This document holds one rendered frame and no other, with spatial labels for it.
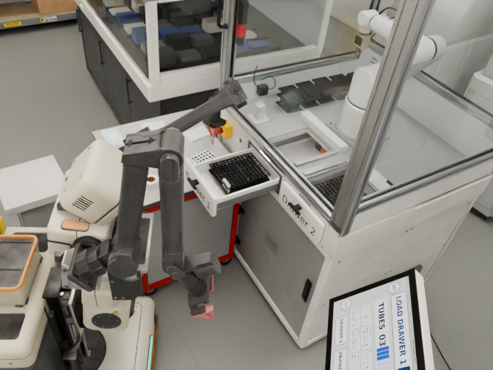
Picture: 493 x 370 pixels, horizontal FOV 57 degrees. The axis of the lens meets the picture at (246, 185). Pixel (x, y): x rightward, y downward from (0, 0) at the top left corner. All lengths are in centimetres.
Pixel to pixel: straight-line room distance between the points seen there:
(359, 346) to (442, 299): 169
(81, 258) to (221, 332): 139
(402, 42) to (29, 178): 168
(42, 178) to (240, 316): 125
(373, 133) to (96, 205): 86
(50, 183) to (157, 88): 80
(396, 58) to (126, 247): 89
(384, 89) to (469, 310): 193
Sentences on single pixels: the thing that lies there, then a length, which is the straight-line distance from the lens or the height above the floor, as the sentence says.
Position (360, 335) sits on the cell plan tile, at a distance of 141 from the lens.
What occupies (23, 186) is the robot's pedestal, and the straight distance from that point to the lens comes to 225.
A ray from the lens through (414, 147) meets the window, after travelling 172.
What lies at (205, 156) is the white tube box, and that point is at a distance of 226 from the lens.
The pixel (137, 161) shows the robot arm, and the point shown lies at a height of 159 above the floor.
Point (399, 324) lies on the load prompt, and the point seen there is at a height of 115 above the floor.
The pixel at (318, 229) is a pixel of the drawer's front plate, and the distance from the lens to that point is 185.
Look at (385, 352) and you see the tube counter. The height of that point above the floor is 112.
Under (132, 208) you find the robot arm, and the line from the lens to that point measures 110.
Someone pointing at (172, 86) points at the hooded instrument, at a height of 88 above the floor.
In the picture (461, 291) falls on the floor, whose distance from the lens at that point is 314.
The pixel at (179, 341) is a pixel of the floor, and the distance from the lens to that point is 252.
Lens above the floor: 222
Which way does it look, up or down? 42 degrees down
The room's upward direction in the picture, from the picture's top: 7 degrees clockwise
